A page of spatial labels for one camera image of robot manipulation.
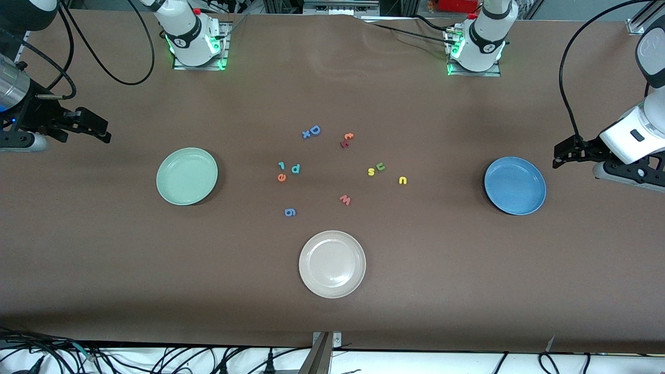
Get blue plate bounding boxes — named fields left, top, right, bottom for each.
left=483, top=156, right=547, bottom=216

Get green plate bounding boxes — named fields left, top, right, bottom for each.
left=156, top=148, right=219, bottom=206

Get aluminium corner profile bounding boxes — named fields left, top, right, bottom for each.
left=626, top=0, right=665, bottom=36

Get brown table cover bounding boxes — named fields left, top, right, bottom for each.
left=0, top=9, right=665, bottom=354

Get red box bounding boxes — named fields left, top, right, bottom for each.
left=438, top=0, right=480, bottom=14

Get cream plate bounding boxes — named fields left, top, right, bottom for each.
left=298, top=230, right=367, bottom=299

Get grey metal device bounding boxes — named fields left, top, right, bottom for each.
left=303, top=0, right=381, bottom=16

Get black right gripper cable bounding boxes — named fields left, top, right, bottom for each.
left=21, top=39, right=78, bottom=100

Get aluminium frame rail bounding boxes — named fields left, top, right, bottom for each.
left=15, top=29, right=31, bottom=65

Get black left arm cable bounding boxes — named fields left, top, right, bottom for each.
left=559, top=0, right=656, bottom=143

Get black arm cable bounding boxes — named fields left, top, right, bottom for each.
left=559, top=0, right=656, bottom=143
left=57, top=0, right=155, bottom=86

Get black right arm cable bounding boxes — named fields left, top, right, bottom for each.
left=57, top=0, right=155, bottom=86

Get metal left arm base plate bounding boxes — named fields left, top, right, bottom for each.
left=447, top=29, right=502, bottom=77

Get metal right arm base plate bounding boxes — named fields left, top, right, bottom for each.
left=172, top=21, right=232, bottom=71

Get teal cable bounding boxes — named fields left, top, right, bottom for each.
left=70, top=342, right=99, bottom=362

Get aluminium bracket profile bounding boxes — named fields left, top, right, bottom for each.
left=298, top=331, right=343, bottom=374

